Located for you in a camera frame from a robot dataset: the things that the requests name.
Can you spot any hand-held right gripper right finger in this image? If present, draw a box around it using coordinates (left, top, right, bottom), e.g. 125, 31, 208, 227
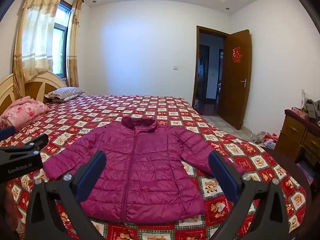
209, 151, 292, 240

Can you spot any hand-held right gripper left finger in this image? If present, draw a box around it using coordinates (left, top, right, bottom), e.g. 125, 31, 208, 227
25, 151, 107, 240

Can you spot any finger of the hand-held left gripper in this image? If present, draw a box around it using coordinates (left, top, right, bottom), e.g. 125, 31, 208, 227
0, 126, 16, 140
24, 134, 49, 153

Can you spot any magenta puffer jacket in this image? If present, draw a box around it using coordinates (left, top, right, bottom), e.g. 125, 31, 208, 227
42, 116, 247, 223

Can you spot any pile of clothes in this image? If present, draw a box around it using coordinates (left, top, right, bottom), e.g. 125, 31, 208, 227
252, 131, 278, 149

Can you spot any pink floral folded quilt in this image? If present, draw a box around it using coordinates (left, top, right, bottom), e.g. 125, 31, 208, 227
0, 95, 50, 132

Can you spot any red checked bear blanket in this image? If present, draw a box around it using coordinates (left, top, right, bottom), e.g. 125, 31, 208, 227
0, 94, 308, 240

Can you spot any striped pillow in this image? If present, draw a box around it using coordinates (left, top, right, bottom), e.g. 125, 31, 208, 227
44, 87, 85, 103

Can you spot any cream wooden headboard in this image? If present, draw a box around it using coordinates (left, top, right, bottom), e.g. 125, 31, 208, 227
0, 71, 68, 115

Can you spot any beige patterned curtain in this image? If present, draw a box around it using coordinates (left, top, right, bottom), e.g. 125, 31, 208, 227
65, 0, 83, 88
12, 0, 64, 100

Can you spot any brown wooden door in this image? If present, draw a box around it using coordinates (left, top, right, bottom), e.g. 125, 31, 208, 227
217, 29, 252, 130

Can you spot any wooden dresser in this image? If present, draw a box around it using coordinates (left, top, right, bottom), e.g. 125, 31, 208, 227
275, 109, 320, 180

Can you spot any white sheer curtain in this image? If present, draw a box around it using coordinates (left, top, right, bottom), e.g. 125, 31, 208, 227
21, 7, 55, 77

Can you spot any window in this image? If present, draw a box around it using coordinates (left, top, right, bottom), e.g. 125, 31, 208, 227
51, 1, 73, 80

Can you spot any pink box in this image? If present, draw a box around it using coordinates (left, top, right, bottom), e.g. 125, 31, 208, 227
291, 107, 310, 120

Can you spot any grey cloth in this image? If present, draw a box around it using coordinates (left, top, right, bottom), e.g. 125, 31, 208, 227
304, 99, 320, 125

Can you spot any red paper door decoration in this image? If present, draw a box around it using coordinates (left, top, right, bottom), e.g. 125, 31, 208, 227
231, 46, 243, 63

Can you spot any brown door frame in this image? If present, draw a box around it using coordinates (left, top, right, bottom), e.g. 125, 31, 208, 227
192, 25, 228, 117

